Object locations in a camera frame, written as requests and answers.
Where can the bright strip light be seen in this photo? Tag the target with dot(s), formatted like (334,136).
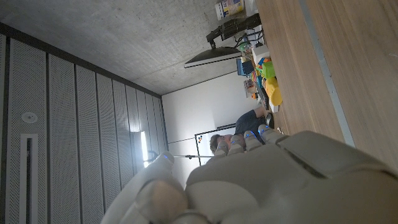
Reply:
(143,149)

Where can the round ceiling detector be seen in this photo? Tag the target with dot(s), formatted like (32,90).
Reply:
(29,117)

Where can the yellow toy cup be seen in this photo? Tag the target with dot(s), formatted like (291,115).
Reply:
(274,91)

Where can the clear plastic storage box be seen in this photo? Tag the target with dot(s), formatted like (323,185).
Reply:
(249,87)

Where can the green toy cube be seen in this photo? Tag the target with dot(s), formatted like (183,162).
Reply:
(269,70)

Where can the black computer mouse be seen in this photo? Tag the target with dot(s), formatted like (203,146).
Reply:
(269,119)

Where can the long ceiling slot vent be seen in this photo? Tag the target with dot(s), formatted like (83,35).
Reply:
(22,180)

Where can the black tripod stand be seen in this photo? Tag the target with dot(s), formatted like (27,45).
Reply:
(186,156)

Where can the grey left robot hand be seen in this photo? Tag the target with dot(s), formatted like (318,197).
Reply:
(280,186)

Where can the small flat white card box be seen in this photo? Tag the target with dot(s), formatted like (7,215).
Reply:
(273,108)

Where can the white and yellow box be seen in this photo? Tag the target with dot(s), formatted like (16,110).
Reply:
(230,7)

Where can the seated person in dark shirt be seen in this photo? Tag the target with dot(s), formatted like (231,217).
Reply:
(248,123)

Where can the white cube box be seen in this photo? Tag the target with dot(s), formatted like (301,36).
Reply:
(259,54)

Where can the whiteboard with black frame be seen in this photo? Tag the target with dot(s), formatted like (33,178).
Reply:
(205,143)

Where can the blue toy block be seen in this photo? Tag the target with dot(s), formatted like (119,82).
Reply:
(247,68)

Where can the black monitor on arm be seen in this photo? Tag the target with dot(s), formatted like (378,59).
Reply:
(214,56)

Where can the black keyboard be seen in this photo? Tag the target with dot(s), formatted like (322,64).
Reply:
(263,98)

